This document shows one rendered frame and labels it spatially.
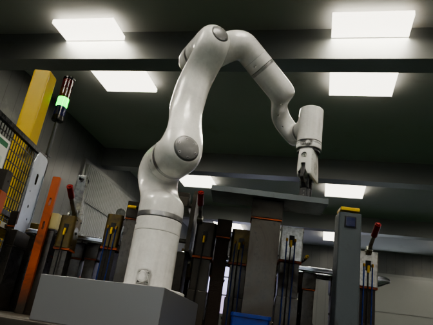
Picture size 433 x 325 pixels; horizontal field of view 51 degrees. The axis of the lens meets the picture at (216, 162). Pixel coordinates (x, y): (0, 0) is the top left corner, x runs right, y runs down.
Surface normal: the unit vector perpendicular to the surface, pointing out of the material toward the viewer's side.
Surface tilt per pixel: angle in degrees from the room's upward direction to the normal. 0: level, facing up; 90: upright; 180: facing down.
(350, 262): 90
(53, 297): 90
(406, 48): 90
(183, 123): 59
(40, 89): 90
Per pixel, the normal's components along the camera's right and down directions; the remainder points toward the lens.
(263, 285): -0.04, -0.37
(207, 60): 0.22, 0.30
